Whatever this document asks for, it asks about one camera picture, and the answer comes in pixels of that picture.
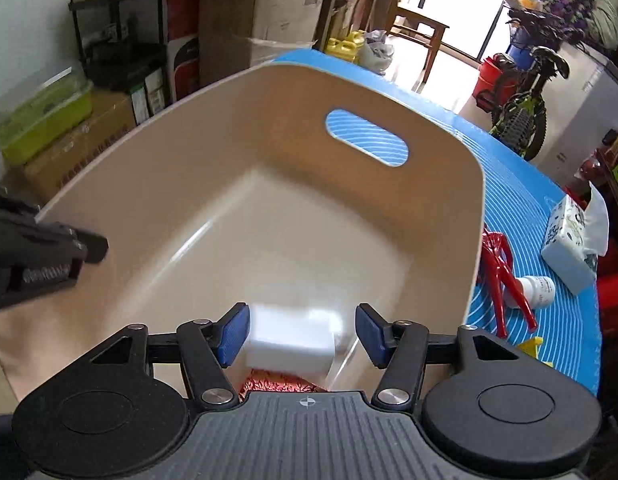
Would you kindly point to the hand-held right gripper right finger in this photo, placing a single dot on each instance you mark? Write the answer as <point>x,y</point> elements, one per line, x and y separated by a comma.
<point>371,332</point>

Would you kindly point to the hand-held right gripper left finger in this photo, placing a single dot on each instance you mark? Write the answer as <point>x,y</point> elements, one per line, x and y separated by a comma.
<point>234,332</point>

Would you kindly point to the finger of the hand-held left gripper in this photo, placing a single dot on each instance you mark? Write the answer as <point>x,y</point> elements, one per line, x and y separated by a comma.
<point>95,249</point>

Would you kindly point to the white rectangular box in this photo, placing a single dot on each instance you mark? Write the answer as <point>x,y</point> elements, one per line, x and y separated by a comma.
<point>289,345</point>

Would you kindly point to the red plastic clamp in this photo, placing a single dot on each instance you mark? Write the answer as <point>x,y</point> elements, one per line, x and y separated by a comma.
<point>494,260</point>

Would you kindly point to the yellow plastic toy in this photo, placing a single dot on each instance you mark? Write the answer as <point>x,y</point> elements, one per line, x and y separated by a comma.
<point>531,346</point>

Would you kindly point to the beige plastic basket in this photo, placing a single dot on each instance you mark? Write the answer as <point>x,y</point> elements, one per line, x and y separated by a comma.
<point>239,160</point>

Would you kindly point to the red patterned packet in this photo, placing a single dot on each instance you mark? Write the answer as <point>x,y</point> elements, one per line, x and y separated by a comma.
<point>284,382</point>

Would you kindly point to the brown cardboard box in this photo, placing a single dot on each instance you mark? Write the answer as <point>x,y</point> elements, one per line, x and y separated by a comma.
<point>79,155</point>

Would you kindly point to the green container clear lid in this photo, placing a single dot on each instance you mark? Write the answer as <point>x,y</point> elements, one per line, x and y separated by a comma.
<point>39,110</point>

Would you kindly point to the white plastic bottle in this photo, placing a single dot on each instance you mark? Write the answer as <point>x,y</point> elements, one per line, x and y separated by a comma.
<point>539,290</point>

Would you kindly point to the black shelf rack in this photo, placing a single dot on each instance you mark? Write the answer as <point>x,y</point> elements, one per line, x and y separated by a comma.
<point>124,65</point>

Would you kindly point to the blue silicone mat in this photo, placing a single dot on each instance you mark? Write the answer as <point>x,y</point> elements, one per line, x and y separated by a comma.
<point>564,340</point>

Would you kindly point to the patterned tissue box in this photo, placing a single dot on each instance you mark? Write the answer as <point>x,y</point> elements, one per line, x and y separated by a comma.
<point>564,250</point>

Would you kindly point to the red and black box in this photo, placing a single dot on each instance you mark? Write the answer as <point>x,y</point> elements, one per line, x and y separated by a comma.
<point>183,45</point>

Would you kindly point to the red paper bag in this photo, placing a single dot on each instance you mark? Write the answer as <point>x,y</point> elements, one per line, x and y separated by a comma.
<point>616,305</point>

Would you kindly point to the green black bicycle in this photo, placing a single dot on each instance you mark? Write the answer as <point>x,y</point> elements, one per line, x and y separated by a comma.
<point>526,115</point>

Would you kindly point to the grey plastic bag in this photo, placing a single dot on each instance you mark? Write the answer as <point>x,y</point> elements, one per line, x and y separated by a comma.
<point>379,52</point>

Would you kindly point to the red bucket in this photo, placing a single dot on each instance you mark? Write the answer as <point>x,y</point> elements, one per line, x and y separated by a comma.
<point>491,77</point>

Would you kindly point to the yellow plastic jug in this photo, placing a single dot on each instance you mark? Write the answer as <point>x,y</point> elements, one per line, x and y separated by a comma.
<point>339,50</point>
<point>358,42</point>

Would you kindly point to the white chest freezer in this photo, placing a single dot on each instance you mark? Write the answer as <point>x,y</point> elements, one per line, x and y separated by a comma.
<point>584,105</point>

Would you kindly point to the pale taped cardboard box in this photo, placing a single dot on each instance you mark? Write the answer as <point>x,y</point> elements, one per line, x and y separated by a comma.
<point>289,5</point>

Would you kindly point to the wooden chair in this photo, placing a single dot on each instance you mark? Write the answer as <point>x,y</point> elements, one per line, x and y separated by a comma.
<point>419,16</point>

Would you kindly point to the floral fabric bag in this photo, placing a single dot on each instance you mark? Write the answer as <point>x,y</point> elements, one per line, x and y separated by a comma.
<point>569,2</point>

